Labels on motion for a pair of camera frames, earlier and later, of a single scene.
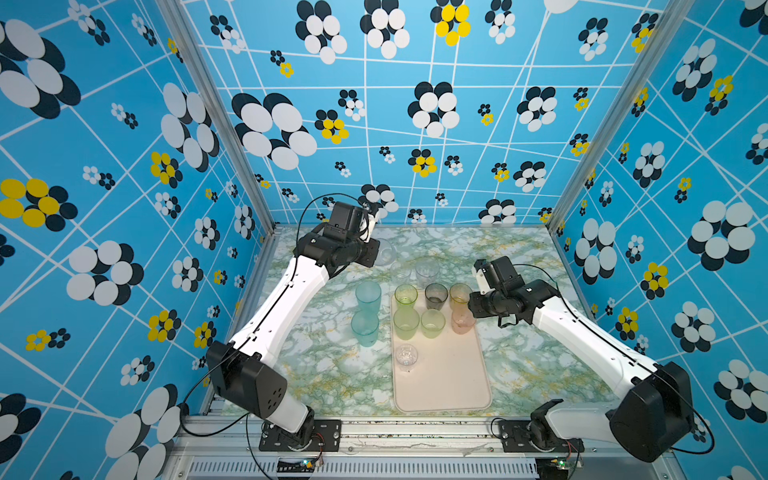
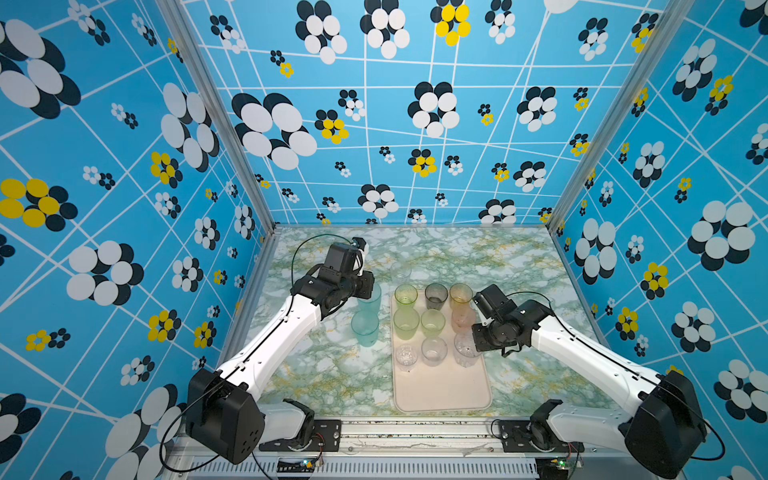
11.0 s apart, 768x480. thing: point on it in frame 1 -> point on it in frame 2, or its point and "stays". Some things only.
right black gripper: (475, 305) -> (480, 344)
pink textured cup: (463, 319) stays
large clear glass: (426, 270) -> (400, 272)
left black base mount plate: (326, 437) stays
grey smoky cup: (436, 295) stays
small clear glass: (406, 355) stays
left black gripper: (372, 247) -> (367, 278)
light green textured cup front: (432, 323) stays
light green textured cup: (406, 320) stays
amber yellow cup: (460, 292) stays
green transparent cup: (405, 295) stays
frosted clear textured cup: (386, 252) -> (433, 351)
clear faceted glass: (401, 274) -> (465, 350)
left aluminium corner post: (215, 96) stays
